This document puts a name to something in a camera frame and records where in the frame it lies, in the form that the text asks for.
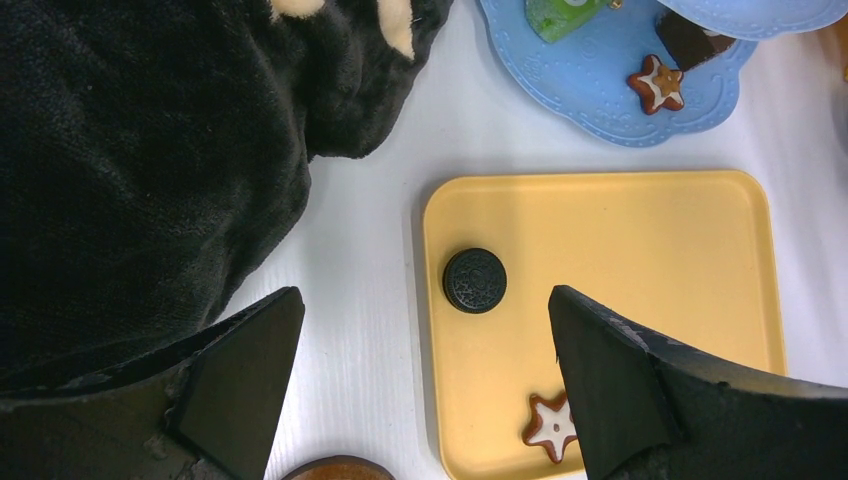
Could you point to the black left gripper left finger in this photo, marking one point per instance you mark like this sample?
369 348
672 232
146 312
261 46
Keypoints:
205 407

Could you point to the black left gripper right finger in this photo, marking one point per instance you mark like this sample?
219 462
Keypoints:
647 406

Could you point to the star cookie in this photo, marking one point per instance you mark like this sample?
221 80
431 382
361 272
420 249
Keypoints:
657 86
551 425

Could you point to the brown round coaster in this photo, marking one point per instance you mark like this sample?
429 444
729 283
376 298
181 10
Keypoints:
339 467

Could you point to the yellow serving tray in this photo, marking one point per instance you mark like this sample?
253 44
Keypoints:
688 254

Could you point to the black sandwich cookie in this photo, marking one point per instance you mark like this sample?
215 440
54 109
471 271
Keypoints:
474 280

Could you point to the chocolate swirl roll cake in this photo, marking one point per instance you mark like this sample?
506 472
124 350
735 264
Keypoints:
689 44

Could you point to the green swirl roll cake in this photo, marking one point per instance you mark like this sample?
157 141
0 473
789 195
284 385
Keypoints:
551 20

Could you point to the black floral plush pillow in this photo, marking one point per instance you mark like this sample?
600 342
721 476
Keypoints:
153 154

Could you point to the blue three-tier cake stand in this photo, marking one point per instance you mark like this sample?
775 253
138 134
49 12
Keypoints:
582 76

